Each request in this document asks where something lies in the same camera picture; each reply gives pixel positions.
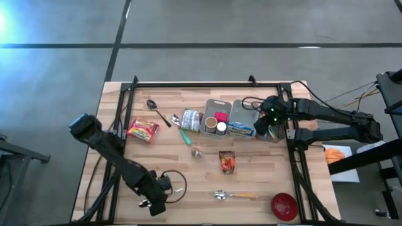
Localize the white plastic tub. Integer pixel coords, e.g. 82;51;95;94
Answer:
356;140;386;154

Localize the black equipment stand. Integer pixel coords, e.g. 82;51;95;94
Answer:
327;68;402;220

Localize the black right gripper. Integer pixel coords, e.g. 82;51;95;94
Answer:
253;95;290;137

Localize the red and black bowl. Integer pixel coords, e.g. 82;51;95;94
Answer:
271;192;299;222

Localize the white paper sheet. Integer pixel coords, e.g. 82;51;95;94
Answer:
322;143;361;183

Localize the blue yellow snack bag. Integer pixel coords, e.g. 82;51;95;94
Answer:
227;121;256;137

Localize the red-lid spice container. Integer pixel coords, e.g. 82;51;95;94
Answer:
214;111;229;124

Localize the orange brown snack packet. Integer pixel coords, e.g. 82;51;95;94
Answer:
218;150;237;176

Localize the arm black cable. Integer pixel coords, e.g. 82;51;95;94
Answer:
241;80;334;110
161;169;188;204

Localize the grey plastic handled bin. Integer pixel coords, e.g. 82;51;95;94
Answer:
254;122;287;144

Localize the white printed noodle packet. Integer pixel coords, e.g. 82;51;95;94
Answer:
180;109;203;133

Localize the grey metal stand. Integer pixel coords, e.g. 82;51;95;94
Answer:
0;134;52;226

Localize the dark spoon black handle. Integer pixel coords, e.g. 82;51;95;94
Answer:
146;99;173;128

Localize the teal-handled silver spoon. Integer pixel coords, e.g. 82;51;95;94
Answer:
170;114;192;146

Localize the red ramen packet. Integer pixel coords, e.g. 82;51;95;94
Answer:
126;116;161;143

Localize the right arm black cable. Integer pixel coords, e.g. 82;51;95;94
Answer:
241;80;334;110

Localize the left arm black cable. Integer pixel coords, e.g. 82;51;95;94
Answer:
161;169;188;204

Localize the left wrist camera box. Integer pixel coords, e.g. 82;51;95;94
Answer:
156;175;173;193

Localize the white plastic handled bin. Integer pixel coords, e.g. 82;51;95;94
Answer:
198;98;232;139
226;99;260;139

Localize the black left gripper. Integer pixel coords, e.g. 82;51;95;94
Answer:
133;171;168;218

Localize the gold-lid nori furikake jar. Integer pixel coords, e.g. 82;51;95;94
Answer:
204;116;218;134

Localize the orange object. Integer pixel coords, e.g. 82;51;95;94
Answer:
324;148;347;165

